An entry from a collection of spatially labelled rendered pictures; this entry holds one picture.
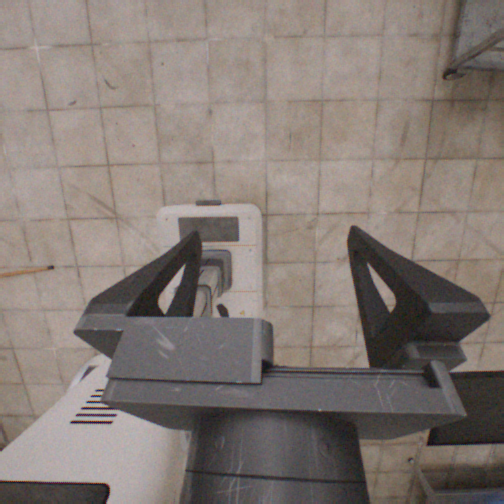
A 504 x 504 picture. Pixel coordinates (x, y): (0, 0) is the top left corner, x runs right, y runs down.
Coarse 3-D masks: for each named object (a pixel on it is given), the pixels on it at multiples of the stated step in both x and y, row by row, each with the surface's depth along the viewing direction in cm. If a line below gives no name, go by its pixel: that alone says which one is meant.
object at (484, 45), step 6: (492, 36) 92; (498, 36) 90; (480, 42) 97; (486, 42) 95; (492, 42) 92; (498, 42) 92; (474, 48) 100; (480, 48) 97; (486, 48) 96; (462, 54) 106; (468, 54) 103; (474, 54) 101; (456, 60) 109; (462, 60) 106; (468, 60) 105; (450, 66) 113; (456, 66) 111
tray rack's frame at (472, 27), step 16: (464, 0) 105; (480, 0) 104; (496, 0) 104; (464, 16) 106; (480, 16) 105; (496, 16) 105; (464, 32) 107; (480, 32) 107; (464, 48) 109; (464, 64) 110; (480, 64) 110; (496, 64) 110
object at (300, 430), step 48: (144, 384) 7; (192, 384) 7; (240, 384) 7; (288, 384) 7; (336, 384) 7; (384, 384) 7; (432, 384) 7; (192, 432) 8; (240, 432) 6; (288, 432) 6; (336, 432) 7; (384, 432) 9; (192, 480) 6; (240, 480) 6; (288, 480) 6; (336, 480) 6
